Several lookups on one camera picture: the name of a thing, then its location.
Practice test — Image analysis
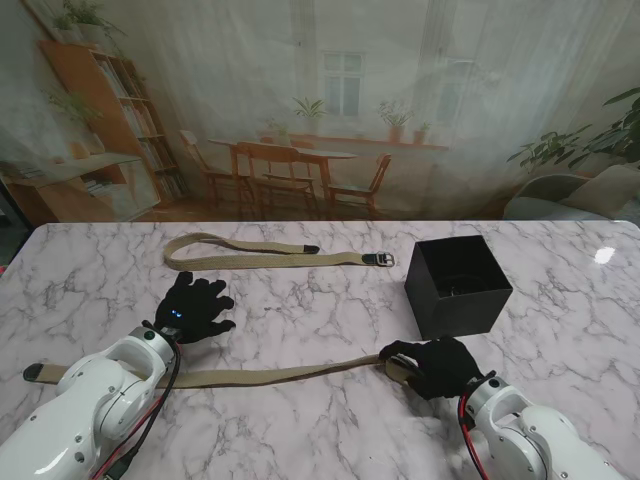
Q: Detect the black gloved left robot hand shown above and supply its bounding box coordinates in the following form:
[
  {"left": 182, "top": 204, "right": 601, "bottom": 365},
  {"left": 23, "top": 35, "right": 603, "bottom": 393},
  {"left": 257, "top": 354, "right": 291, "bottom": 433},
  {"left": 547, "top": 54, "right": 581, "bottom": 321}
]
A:
[{"left": 153, "top": 271, "right": 237, "bottom": 345}]

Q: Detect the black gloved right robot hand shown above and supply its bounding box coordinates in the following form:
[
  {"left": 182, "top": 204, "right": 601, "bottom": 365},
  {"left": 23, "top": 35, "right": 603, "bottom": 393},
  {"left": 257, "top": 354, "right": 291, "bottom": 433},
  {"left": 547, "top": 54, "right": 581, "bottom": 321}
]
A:
[{"left": 378, "top": 335, "right": 485, "bottom": 401}]

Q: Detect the black square storage box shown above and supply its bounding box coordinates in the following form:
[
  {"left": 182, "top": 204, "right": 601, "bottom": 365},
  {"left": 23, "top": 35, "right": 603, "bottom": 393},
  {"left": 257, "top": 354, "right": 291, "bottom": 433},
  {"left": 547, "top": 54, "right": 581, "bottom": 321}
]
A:
[{"left": 403, "top": 234, "right": 514, "bottom": 342}]

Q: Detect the black woven belt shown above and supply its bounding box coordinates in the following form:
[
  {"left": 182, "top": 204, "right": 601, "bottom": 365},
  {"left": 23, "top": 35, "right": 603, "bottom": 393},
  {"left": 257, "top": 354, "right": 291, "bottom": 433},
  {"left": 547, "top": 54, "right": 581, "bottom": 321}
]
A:
[{"left": 438, "top": 273, "right": 489, "bottom": 297}]

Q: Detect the beige woven belt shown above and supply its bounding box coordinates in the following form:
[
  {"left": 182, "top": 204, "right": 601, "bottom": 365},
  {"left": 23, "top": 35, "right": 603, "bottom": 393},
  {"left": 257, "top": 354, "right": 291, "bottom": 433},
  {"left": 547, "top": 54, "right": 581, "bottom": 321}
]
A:
[{"left": 22, "top": 352, "right": 426, "bottom": 392}]

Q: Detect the beige woven belt looped end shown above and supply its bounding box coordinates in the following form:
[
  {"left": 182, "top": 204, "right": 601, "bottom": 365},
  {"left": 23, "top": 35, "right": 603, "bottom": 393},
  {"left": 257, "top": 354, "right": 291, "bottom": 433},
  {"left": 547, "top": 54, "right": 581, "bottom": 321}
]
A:
[{"left": 163, "top": 232, "right": 399, "bottom": 271}]

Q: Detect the printed room scene backdrop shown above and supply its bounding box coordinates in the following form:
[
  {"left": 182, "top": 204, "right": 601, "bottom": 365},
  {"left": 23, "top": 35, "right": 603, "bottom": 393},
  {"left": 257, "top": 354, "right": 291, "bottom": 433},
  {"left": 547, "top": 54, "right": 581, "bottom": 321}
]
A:
[{"left": 0, "top": 0, "right": 640, "bottom": 224}]

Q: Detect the right arm red black cable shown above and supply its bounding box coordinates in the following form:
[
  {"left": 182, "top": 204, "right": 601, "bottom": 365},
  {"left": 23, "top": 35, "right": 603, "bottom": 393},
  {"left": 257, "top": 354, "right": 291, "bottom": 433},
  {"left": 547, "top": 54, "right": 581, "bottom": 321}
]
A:
[{"left": 457, "top": 394, "right": 494, "bottom": 480}]

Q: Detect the arm red black cable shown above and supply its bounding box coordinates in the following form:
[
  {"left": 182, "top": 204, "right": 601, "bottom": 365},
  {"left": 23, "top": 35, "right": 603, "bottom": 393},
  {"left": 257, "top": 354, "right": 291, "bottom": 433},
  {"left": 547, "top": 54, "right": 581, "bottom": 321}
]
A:
[
  {"left": 457, "top": 394, "right": 494, "bottom": 480},
  {"left": 89, "top": 339, "right": 184, "bottom": 480}
]

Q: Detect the left arm red black cable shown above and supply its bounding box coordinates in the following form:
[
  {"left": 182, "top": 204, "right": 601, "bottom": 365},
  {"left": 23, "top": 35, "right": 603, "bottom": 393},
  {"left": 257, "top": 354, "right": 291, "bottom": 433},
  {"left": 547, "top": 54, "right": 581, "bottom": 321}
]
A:
[{"left": 89, "top": 339, "right": 184, "bottom": 480}]

